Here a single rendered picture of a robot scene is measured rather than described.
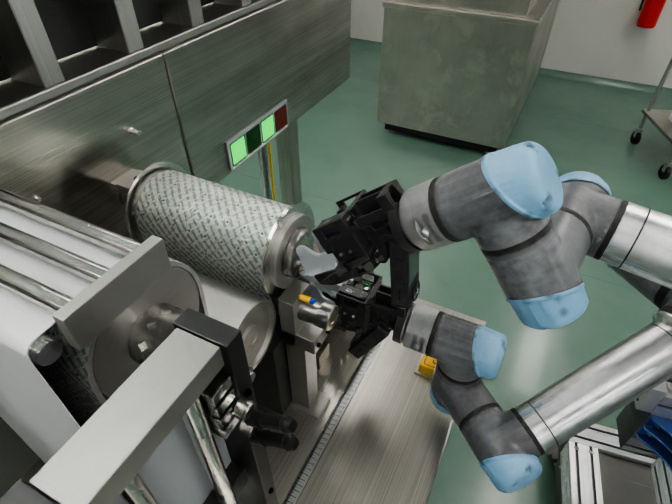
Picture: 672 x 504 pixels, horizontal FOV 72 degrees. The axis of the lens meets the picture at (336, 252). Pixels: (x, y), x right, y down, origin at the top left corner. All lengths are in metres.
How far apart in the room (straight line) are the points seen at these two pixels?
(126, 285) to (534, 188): 0.35
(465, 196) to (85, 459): 0.37
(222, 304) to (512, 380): 1.67
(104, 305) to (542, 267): 0.39
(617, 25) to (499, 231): 4.65
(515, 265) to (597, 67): 4.73
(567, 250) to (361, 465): 0.53
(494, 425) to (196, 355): 0.54
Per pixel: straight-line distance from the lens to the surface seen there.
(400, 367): 0.98
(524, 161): 0.45
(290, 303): 0.68
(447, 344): 0.74
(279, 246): 0.64
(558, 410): 0.78
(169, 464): 0.42
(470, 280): 2.50
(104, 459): 0.32
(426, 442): 0.91
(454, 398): 0.80
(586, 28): 5.09
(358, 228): 0.56
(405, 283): 0.58
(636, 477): 1.87
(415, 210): 0.50
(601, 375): 0.79
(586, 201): 0.60
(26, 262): 0.48
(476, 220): 0.48
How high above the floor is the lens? 1.71
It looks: 42 degrees down
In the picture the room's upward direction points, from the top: straight up
